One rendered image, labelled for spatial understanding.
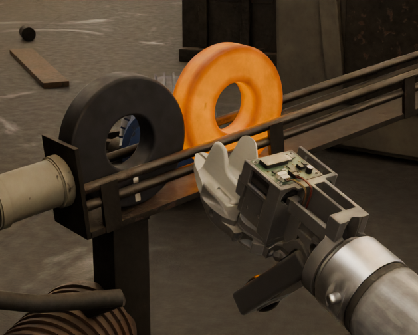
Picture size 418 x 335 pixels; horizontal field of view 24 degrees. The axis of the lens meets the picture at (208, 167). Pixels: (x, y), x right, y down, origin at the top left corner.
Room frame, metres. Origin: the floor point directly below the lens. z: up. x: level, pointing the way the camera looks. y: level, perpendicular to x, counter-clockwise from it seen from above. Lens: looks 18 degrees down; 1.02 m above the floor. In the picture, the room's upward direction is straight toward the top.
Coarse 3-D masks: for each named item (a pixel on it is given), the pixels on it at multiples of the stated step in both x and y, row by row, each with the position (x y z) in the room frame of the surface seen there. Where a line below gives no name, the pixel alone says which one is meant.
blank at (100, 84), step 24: (120, 72) 1.08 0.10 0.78; (96, 96) 1.03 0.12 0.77; (120, 96) 1.05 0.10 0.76; (144, 96) 1.07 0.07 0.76; (168, 96) 1.09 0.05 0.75; (72, 120) 1.02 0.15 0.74; (96, 120) 1.03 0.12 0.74; (144, 120) 1.08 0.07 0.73; (168, 120) 1.09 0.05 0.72; (72, 144) 1.01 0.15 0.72; (96, 144) 1.03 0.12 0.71; (144, 144) 1.09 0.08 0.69; (168, 144) 1.09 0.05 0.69; (96, 168) 1.03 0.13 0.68; (120, 168) 1.06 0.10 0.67; (168, 168) 1.09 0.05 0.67; (96, 192) 1.03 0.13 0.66; (144, 192) 1.07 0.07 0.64
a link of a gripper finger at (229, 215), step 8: (208, 192) 0.88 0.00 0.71; (208, 200) 0.88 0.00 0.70; (216, 200) 0.87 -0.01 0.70; (208, 208) 0.86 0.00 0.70; (216, 208) 0.86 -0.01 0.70; (224, 208) 0.86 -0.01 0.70; (232, 208) 0.86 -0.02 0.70; (208, 216) 0.86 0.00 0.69; (216, 216) 0.85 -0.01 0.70; (224, 216) 0.84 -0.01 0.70; (232, 216) 0.84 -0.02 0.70; (216, 224) 0.85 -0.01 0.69; (224, 224) 0.84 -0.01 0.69; (232, 224) 0.84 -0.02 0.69; (224, 232) 0.84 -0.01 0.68; (232, 232) 0.83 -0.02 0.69; (240, 232) 0.83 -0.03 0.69; (232, 240) 0.83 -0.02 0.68
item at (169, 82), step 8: (160, 80) 3.04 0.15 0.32; (168, 80) 3.03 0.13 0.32; (176, 80) 3.04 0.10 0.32; (168, 88) 2.92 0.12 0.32; (128, 120) 2.81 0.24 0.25; (136, 120) 2.70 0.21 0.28; (120, 128) 2.88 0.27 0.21; (128, 128) 2.70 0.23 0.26; (136, 128) 2.68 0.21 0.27; (120, 136) 2.80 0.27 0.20; (128, 136) 2.70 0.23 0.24; (136, 136) 2.68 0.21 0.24; (120, 144) 2.81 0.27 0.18; (128, 144) 2.70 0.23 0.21; (184, 160) 2.68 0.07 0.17; (192, 160) 2.68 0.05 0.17; (176, 168) 2.68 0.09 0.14
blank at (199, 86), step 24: (216, 48) 1.15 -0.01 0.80; (240, 48) 1.15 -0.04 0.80; (192, 72) 1.12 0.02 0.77; (216, 72) 1.13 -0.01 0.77; (240, 72) 1.15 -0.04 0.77; (264, 72) 1.18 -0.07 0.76; (192, 96) 1.11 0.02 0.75; (216, 96) 1.13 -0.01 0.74; (264, 96) 1.18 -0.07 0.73; (192, 120) 1.11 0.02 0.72; (240, 120) 1.18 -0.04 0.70; (264, 120) 1.18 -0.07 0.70; (192, 144) 1.11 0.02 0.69
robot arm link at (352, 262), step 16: (352, 240) 0.76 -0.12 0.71; (368, 240) 0.77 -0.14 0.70; (336, 256) 0.75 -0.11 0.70; (352, 256) 0.75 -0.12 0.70; (368, 256) 0.75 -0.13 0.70; (384, 256) 0.75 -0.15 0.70; (320, 272) 0.75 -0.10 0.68; (336, 272) 0.74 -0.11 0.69; (352, 272) 0.74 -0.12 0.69; (368, 272) 0.73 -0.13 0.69; (320, 288) 0.75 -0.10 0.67; (336, 288) 0.74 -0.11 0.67; (352, 288) 0.73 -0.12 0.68; (320, 304) 0.77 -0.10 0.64; (336, 304) 0.74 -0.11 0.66
